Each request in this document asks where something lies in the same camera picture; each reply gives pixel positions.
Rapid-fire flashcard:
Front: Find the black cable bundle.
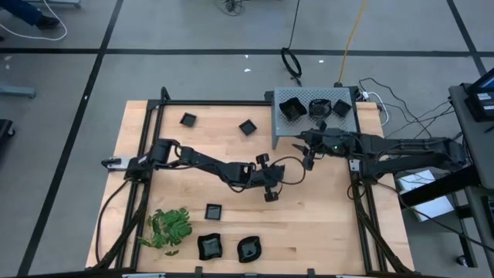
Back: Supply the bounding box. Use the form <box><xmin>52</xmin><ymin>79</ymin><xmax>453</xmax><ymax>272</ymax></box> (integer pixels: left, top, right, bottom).
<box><xmin>214</xmin><ymin>0</ymin><xmax>252</xmax><ymax>17</ymax></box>

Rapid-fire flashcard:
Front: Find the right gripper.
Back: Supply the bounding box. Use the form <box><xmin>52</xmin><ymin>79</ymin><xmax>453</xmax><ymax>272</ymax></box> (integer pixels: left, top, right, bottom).
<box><xmin>291</xmin><ymin>120</ymin><xmax>358</xmax><ymax>171</ymax></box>

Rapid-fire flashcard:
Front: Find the person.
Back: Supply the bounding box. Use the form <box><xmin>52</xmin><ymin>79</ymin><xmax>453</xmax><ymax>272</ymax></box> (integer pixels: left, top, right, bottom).
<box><xmin>0</xmin><ymin>0</ymin><xmax>61</xmax><ymax>31</ymax></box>

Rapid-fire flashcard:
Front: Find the green artificial plant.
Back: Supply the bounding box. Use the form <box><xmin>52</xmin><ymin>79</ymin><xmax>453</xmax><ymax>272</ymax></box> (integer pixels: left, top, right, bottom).
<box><xmin>137</xmin><ymin>207</ymin><xmax>193</xmax><ymax>257</ymax></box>

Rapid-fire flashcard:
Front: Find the grey desk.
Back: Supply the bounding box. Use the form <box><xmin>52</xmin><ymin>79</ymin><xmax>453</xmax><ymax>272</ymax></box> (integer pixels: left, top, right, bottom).
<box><xmin>448</xmin><ymin>83</ymin><xmax>494</xmax><ymax>190</ymax></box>

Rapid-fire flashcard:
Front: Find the black laptop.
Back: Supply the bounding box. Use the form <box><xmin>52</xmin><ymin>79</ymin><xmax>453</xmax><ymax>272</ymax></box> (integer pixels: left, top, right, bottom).
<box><xmin>464</xmin><ymin>68</ymin><xmax>494</xmax><ymax>123</ymax></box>

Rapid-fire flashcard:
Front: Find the white power cable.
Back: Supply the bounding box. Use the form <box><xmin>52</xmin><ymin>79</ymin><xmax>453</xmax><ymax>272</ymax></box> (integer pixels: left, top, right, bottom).
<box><xmin>362</xmin><ymin>91</ymin><xmax>391</xmax><ymax>127</ymax></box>

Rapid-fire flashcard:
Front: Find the wavy square black plate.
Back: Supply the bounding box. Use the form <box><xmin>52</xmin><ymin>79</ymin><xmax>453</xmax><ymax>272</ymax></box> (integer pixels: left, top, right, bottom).
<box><xmin>278</xmin><ymin>97</ymin><xmax>309</xmax><ymax>123</ymax></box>
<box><xmin>197</xmin><ymin>232</ymin><xmax>224</xmax><ymax>261</ymax></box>

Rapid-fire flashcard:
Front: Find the yellow hanging cable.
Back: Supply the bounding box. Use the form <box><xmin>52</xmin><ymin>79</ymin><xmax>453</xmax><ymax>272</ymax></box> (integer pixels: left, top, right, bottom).
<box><xmin>337</xmin><ymin>0</ymin><xmax>368</xmax><ymax>86</ymax></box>

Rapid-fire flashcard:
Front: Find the person's shoe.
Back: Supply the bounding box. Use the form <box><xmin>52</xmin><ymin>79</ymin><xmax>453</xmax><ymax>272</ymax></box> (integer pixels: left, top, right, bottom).
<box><xmin>36</xmin><ymin>15</ymin><xmax>61</xmax><ymax>31</ymax></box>

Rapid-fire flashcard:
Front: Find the white floor cable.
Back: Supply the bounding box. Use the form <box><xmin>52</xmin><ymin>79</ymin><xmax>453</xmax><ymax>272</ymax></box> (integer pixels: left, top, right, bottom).
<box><xmin>0</xmin><ymin>0</ymin><xmax>69</xmax><ymax>42</ymax></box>

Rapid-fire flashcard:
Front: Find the black caster base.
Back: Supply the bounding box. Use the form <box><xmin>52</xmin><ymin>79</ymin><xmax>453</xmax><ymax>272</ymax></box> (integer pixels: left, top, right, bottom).
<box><xmin>0</xmin><ymin>118</ymin><xmax>16</xmax><ymax>142</ymax></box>

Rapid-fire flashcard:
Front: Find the grey furniture foot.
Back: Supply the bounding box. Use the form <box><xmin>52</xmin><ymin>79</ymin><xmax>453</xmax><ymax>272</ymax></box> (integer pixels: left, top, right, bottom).
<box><xmin>0</xmin><ymin>85</ymin><xmax>38</xmax><ymax>99</ymax></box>

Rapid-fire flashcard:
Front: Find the grey furniture base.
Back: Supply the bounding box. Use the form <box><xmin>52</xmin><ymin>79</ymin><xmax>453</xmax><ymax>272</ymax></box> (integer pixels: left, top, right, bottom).
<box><xmin>26</xmin><ymin>0</ymin><xmax>83</xmax><ymax>8</ymax></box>

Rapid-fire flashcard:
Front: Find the black aluminium table frame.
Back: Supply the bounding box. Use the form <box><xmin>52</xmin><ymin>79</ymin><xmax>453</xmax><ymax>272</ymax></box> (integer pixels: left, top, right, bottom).
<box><xmin>92</xmin><ymin>86</ymin><xmax>416</xmax><ymax>277</ymax></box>

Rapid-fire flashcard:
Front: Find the small square black plate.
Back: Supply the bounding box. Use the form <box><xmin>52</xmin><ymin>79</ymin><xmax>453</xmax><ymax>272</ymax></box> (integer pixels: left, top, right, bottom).
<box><xmin>331</xmin><ymin>98</ymin><xmax>353</xmax><ymax>118</ymax></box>
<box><xmin>238</xmin><ymin>118</ymin><xmax>259</xmax><ymax>137</ymax></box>
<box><xmin>204</xmin><ymin>202</ymin><xmax>223</xmax><ymax>222</ymax></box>
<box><xmin>179</xmin><ymin>111</ymin><xmax>198</xmax><ymax>128</ymax></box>

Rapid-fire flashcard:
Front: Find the black desk crossbar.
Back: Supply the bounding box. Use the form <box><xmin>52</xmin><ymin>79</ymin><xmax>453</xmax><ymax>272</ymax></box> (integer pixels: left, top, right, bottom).
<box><xmin>399</xmin><ymin>165</ymin><xmax>482</xmax><ymax>208</ymax></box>

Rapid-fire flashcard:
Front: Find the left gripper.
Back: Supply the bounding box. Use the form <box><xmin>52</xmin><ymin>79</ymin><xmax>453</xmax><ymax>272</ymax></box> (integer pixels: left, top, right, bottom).
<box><xmin>246</xmin><ymin>152</ymin><xmax>286</xmax><ymax>204</ymax></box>

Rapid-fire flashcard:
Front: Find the grey perforated metal shelf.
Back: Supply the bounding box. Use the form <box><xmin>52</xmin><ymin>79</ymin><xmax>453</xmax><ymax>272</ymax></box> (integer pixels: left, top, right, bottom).
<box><xmin>271</xmin><ymin>86</ymin><xmax>360</xmax><ymax>151</ymax></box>

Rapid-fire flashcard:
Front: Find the black coiled cable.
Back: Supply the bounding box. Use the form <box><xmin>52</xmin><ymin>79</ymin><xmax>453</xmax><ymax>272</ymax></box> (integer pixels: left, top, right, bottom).
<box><xmin>280</xmin><ymin>0</ymin><xmax>304</xmax><ymax>86</ymax></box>

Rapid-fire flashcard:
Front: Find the white paper sheet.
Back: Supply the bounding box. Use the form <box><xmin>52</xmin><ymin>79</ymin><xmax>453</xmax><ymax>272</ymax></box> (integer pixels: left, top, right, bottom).
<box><xmin>396</xmin><ymin>169</ymin><xmax>456</xmax><ymax>223</ymax></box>

